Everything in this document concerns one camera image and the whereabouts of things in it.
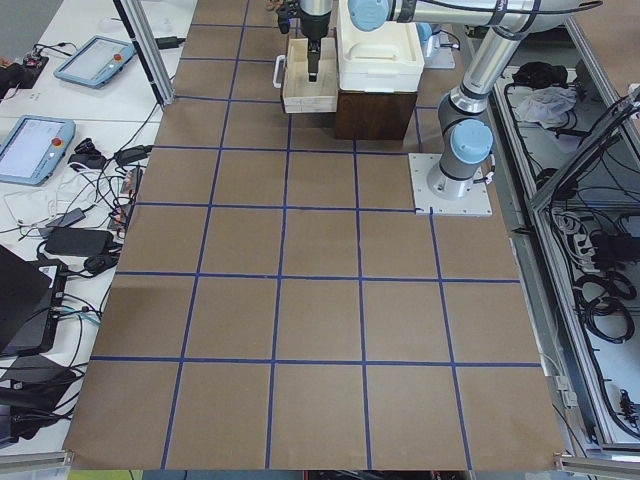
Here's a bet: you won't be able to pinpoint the aluminium frame rail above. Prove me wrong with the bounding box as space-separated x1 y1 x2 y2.
530 86 639 212

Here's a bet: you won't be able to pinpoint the blue teach pendant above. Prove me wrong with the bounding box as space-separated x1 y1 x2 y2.
1 115 76 186
53 35 136 89

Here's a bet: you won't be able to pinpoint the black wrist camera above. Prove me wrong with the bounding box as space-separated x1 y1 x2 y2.
276 0 300 35

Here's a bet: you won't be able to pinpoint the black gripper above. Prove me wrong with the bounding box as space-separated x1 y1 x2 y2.
299 12 331 82

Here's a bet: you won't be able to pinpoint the blue teach pendant far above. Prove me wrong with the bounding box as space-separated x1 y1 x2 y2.
53 35 136 89

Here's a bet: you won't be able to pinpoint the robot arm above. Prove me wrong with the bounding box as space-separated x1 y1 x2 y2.
347 0 602 201

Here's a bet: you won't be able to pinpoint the large black power brick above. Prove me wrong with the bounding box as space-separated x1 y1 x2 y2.
44 227 114 257

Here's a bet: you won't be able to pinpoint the black laptop computer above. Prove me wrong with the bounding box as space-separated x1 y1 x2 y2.
1 247 68 358

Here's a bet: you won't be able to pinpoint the crumpled white cloth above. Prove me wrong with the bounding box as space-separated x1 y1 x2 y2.
514 86 577 128

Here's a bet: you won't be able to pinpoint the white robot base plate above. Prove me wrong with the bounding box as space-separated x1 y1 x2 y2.
408 153 493 217

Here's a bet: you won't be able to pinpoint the aluminium frame post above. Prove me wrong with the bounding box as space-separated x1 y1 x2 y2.
113 0 175 108

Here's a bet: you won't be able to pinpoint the open wooden drawer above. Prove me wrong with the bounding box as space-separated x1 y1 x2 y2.
281 38 338 114

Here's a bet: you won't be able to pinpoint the dark brown wooden cabinet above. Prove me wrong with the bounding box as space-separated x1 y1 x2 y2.
334 90 418 140

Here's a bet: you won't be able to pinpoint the coiled black cables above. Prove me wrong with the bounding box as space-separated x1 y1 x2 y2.
572 272 639 346

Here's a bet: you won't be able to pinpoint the blue teach pendant near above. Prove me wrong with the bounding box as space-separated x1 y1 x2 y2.
1 115 76 186

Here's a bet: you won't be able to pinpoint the white drawer handle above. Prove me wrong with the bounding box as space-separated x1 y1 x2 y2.
272 54 287 89

